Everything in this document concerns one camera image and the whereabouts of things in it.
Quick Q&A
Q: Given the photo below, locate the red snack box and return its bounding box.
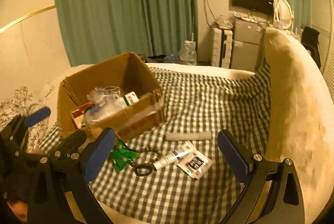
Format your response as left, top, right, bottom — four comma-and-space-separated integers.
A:
70, 102, 94, 129

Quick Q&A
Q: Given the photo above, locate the clear plastic bag with items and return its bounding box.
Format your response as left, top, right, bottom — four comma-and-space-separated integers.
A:
84, 96, 127, 126

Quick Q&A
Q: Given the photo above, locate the green foil packet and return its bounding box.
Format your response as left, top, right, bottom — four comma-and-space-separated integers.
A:
109, 139, 139, 173

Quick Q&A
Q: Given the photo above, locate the white green medicine box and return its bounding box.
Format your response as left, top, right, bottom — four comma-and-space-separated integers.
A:
122, 91, 139, 106

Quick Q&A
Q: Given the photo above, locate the black carabiner key chain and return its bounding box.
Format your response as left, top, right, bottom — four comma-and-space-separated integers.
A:
128, 146, 164, 177

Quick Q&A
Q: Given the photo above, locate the white sachet packet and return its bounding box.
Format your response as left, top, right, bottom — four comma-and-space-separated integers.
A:
177, 150, 213, 180

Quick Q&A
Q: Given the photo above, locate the white ointment tube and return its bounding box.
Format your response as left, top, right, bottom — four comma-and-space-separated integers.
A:
153, 141, 196, 170

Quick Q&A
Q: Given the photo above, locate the silver blister pack bag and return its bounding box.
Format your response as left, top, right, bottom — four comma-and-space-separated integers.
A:
87, 86, 121, 104

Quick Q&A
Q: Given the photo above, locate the floral white bedsheet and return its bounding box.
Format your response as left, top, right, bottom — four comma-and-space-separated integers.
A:
1, 84, 55, 153

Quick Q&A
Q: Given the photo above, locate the brown cardboard box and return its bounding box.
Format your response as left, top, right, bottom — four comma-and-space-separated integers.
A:
57, 53, 166, 141

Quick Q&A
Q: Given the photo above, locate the large cream pillow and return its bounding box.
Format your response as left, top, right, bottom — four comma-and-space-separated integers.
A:
264, 28, 333, 223

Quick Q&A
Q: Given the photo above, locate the green curtain left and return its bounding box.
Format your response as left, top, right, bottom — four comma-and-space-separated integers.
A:
55, 0, 198, 66

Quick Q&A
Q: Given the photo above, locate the large clear water bottle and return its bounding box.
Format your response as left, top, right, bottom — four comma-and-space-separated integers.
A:
179, 41, 197, 66

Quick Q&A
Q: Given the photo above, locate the white suitcase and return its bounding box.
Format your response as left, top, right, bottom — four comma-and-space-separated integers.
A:
211, 28, 233, 68

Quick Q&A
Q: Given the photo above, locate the black chair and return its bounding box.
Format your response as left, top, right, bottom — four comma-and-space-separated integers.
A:
301, 27, 321, 68

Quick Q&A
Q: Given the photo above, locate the grey mini fridge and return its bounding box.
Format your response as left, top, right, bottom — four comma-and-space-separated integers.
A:
230, 19, 262, 71

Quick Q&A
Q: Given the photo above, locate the white round vanity mirror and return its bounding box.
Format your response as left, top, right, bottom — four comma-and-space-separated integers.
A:
273, 0, 294, 31

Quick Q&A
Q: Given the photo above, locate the white louvered wardrobe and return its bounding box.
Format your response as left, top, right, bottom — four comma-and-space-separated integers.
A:
311, 0, 333, 93

